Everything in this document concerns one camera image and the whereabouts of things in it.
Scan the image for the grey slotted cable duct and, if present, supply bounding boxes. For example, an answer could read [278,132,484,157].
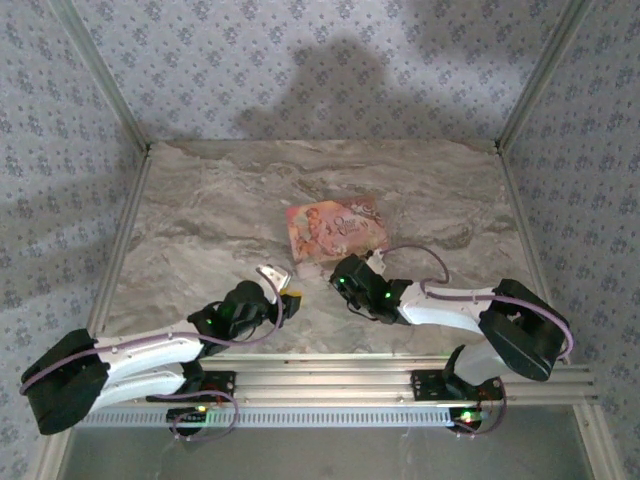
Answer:
[73,405,494,429]

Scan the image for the aluminium frame post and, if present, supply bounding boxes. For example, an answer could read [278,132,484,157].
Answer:
[493,0,597,154]
[48,0,152,157]

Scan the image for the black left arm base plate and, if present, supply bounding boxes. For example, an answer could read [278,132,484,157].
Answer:
[146,368,237,404]

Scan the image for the aluminium side rail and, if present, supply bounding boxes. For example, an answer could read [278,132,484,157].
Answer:
[497,149,572,365]
[74,149,152,369]

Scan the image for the pink illustrated book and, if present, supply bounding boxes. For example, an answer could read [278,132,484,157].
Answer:
[284,195,391,265]

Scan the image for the aluminium rail beam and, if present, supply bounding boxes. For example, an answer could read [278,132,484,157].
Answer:
[52,353,599,405]

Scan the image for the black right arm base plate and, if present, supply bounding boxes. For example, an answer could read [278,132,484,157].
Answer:
[409,366,505,401]

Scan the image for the grey metal panel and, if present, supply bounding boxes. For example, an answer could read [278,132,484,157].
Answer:
[62,424,597,480]

